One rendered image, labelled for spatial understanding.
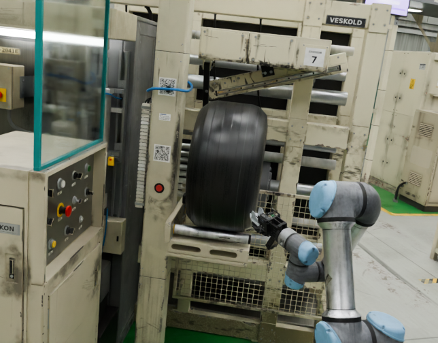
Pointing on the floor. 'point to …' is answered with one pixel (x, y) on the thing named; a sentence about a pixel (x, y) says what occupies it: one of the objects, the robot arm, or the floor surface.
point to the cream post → (167, 40)
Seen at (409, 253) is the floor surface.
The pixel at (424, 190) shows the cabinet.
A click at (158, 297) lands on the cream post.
